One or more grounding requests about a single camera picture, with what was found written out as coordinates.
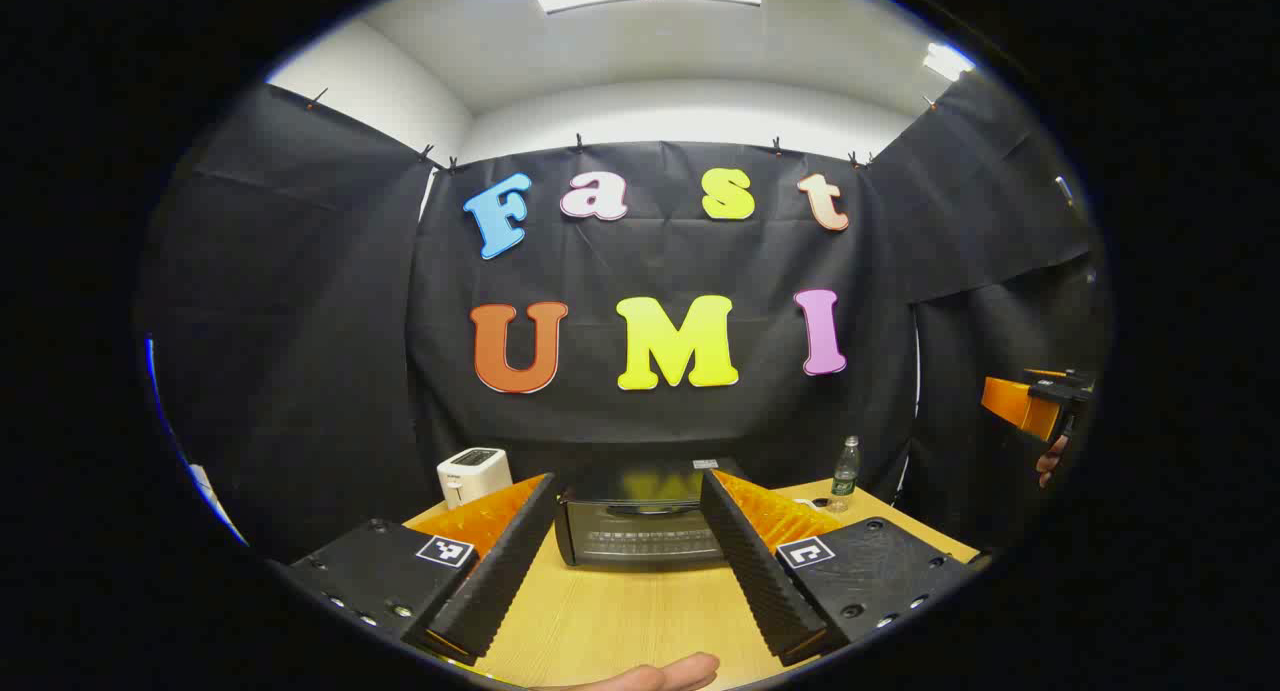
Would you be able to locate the black electric oven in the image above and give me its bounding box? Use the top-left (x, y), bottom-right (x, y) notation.
top-left (553, 457), bottom-right (749, 572)

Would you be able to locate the clear plastic water bottle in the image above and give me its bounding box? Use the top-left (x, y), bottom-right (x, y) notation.
top-left (829, 435), bottom-right (862, 513)

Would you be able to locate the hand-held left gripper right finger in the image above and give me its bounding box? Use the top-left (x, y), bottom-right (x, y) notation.
top-left (699, 469), bottom-right (977, 667)

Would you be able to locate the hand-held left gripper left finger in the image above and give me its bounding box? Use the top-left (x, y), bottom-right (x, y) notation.
top-left (283, 473), bottom-right (561, 664)

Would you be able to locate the white toaster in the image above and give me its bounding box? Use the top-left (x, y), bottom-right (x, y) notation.
top-left (437, 447), bottom-right (514, 510)

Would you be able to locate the row of small cloth clips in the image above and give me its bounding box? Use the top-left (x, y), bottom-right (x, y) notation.
top-left (305, 86), bottom-right (941, 172)

